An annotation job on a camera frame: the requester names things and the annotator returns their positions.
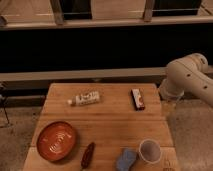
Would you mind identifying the orange plate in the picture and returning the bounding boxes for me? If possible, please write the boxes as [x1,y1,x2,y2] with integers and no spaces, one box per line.
[36,121,77,162]

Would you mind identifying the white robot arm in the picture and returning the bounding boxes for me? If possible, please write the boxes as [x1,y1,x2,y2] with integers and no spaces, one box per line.
[159,53,213,107]

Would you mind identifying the dark red utensil handle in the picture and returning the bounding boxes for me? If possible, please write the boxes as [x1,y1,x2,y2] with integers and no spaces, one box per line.
[81,142,95,169]

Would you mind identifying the blue sponge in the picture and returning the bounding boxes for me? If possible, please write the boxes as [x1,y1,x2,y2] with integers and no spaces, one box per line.
[116,148,137,171]

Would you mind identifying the black whiteboard eraser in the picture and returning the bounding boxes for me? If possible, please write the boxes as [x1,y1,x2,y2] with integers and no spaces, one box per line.
[131,89,145,110]

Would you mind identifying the white tube with label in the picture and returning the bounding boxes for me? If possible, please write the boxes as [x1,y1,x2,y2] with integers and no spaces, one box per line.
[68,91,100,106]

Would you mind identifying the metal railing beam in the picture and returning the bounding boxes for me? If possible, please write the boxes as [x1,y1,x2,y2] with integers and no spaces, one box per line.
[0,67,165,82]

